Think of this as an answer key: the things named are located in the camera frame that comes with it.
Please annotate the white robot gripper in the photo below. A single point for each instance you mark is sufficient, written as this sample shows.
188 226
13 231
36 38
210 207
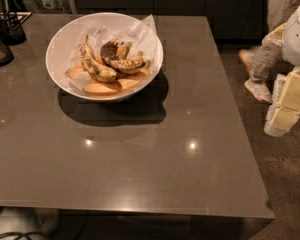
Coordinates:
298 37

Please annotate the dark bruised banana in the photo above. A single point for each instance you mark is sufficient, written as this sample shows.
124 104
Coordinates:
115 55

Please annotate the spotted banana left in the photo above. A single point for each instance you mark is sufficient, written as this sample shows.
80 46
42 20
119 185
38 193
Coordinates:
98 71

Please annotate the white bowl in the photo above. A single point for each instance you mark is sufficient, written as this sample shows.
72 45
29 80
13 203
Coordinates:
64 43

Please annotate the dark cabinet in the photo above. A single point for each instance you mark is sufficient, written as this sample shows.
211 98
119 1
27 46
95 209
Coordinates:
229 19

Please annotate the orange sweet potato right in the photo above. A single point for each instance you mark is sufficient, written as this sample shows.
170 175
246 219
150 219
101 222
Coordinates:
141 71

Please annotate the orange sweet potato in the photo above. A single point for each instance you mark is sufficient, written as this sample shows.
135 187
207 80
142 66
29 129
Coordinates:
141 71
74 72
110 89

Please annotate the white paper liner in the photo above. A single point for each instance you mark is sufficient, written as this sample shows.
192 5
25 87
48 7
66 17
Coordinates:
142 35

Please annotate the orange sweet potato front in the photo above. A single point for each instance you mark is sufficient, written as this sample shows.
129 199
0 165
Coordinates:
110 89

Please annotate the orange sweet potato left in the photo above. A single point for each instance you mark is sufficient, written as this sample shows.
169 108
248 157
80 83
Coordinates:
74 72

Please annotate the black utensil holder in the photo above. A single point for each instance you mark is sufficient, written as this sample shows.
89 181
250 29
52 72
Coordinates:
11 30

